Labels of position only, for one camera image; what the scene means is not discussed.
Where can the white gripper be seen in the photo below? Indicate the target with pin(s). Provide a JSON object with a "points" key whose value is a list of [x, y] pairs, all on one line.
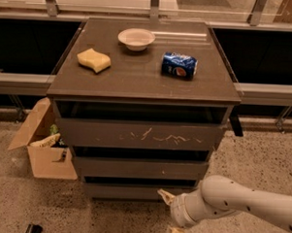
{"points": [[177, 208]]}

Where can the grey drawer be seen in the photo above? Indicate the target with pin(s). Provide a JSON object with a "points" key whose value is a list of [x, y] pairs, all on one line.
{"points": [[130, 191], [139, 169], [78, 132]]}

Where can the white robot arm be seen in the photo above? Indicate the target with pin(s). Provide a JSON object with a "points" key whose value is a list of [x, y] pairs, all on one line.
{"points": [[218, 196]]}

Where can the dark grey drawer cabinet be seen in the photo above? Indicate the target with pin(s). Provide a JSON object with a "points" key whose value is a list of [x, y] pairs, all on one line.
{"points": [[134, 88]]}

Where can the open cardboard box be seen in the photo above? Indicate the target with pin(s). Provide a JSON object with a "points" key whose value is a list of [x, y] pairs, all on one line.
{"points": [[47, 159]]}

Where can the black object on floor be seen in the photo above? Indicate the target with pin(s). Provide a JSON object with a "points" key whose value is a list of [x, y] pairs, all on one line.
{"points": [[34, 228]]}

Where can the blue pepsi can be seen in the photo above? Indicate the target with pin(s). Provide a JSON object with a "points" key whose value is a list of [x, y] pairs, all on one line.
{"points": [[179, 65]]}

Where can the yellow sponge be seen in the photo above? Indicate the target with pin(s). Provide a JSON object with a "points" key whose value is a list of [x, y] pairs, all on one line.
{"points": [[94, 60]]}

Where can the white bowl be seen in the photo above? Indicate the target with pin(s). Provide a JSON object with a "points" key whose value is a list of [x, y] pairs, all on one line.
{"points": [[136, 39]]}

